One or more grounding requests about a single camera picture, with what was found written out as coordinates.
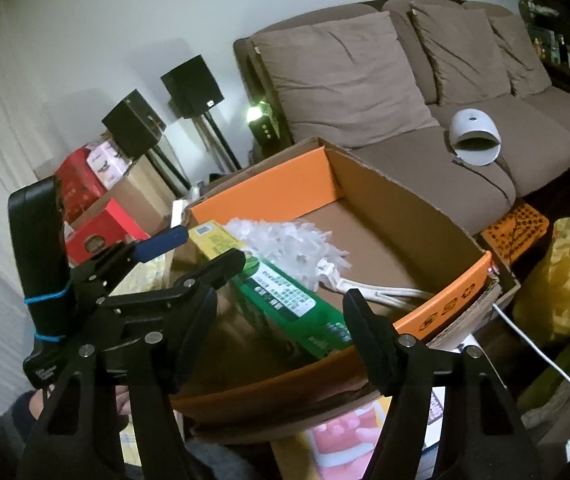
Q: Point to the yellow plastic bag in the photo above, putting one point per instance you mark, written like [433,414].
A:
[565,280]

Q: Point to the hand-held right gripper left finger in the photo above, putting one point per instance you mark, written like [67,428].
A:
[200,320]

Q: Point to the red flower print gift box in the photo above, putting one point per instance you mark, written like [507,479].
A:
[77,185]

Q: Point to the green yellow toothpaste box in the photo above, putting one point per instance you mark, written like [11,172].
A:
[285,295]

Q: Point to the white dome lamp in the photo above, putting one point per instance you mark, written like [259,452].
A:
[472,127]

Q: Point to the red chocolate gift box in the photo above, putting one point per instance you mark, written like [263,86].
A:
[105,230]

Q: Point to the pink printed box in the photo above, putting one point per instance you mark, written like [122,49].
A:
[345,435]

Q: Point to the medium brown cushion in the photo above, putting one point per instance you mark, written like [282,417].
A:
[460,50]

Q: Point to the large brown cushion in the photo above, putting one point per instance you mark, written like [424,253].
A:
[345,80]

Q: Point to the green lantern radio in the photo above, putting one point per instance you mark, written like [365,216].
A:
[265,125]

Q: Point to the person's left forearm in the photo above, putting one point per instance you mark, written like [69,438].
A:
[15,420]

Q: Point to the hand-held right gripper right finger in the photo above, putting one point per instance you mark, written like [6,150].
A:
[365,330]

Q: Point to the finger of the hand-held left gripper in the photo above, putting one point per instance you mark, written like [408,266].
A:
[200,272]
[160,242]

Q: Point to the brown sofa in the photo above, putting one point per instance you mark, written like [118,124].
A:
[540,130]

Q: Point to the orange plastic crate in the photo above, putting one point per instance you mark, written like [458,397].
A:
[515,230]

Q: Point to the white fluffy duster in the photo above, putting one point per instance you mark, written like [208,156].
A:
[285,245]

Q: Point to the pink tissue pack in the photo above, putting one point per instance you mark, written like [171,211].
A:
[107,162]

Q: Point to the plain brown cardboard box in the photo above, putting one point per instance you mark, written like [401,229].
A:
[140,195]

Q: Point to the small brown cushion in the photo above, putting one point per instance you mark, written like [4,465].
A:
[520,55]

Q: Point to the cluttered dark shelf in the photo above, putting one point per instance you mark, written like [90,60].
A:
[560,35]

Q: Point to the orange lined cardboard box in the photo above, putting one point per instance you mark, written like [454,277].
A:
[390,210]

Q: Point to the black speaker on stand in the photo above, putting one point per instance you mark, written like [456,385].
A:
[130,122]
[190,85]

